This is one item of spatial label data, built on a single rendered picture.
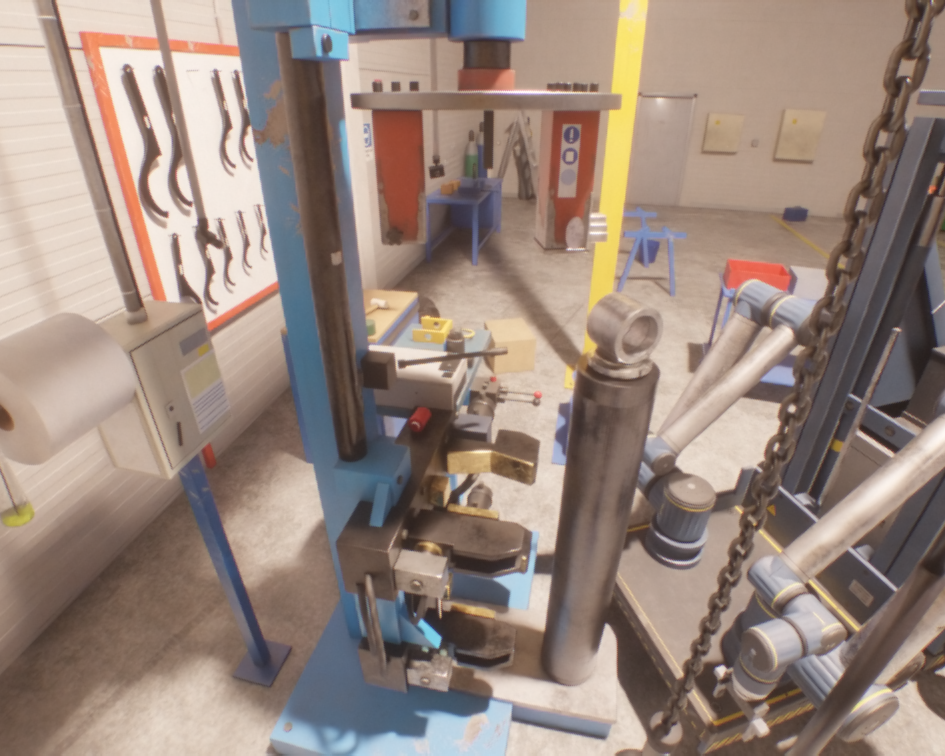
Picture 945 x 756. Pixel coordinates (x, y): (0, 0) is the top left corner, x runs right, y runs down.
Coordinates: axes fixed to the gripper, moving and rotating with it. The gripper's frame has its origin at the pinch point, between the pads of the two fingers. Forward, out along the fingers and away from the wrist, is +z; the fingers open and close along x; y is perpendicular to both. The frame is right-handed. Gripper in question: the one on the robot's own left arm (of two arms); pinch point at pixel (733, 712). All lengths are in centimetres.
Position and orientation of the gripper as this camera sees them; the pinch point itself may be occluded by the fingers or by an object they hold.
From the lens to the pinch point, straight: 189.3
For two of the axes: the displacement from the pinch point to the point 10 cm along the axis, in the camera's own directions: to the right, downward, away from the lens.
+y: -9.6, 1.3, -2.4
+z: 0.0, 8.7, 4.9
